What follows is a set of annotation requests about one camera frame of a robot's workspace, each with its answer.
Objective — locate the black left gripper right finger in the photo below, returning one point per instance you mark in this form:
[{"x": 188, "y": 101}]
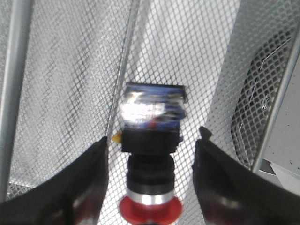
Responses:
[{"x": 230, "y": 194}]

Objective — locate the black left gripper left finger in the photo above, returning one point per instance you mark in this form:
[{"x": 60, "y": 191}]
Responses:
[{"x": 73, "y": 196}]

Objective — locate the red emergency stop button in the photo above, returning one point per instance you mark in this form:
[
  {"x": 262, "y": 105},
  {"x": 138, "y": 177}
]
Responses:
[{"x": 151, "y": 116}]

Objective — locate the silver mesh tray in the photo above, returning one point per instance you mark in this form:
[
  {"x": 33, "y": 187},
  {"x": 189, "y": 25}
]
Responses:
[{"x": 66, "y": 63}]

